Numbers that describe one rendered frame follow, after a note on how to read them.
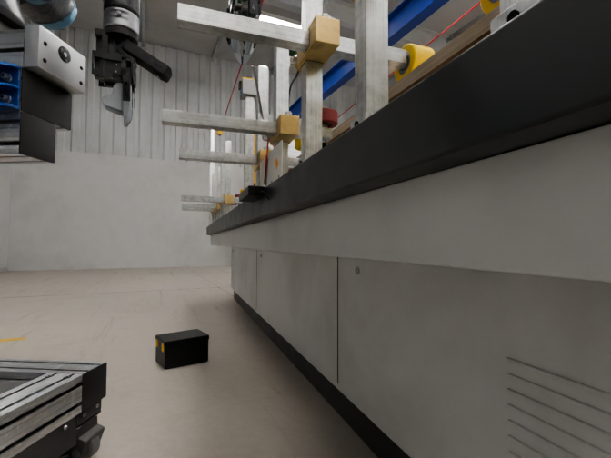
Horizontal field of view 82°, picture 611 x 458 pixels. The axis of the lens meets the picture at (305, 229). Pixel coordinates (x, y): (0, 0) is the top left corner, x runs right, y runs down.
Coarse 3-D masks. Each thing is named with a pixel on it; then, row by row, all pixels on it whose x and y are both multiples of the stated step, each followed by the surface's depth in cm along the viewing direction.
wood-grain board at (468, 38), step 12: (492, 12) 54; (480, 24) 56; (468, 36) 58; (480, 36) 56; (444, 48) 64; (456, 48) 61; (468, 48) 60; (432, 60) 67; (444, 60) 64; (420, 72) 70; (432, 72) 68; (396, 84) 78; (408, 84) 74; (396, 96) 79; (348, 120) 101; (336, 132) 108; (300, 156) 142; (288, 168) 158
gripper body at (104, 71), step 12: (96, 36) 80; (108, 36) 80; (120, 36) 81; (132, 36) 81; (96, 48) 80; (108, 48) 80; (120, 48) 81; (96, 60) 78; (108, 60) 79; (120, 60) 79; (132, 60) 81; (96, 72) 77; (108, 72) 79; (120, 72) 79; (132, 72) 80; (108, 84) 82; (132, 84) 82
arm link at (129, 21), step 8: (112, 8) 79; (120, 8) 79; (104, 16) 80; (112, 16) 79; (120, 16) 79; (128, 16) 80; (136, 16) 82; (104, 24) 80; (112, 24) 79; (120, 24) 79; (128, 24) 80; (136, 24) 82; (136, 32) 82
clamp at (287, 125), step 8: (280, 120) 89; (288, 120) 90; (296, 120) 90; (280, 128) 89; (288, 128) 90; (296, 128) 90; (272, 136) 97; (280, 136) 92; (288, 136) 92; (296, 136) 92; (272, 144) 100
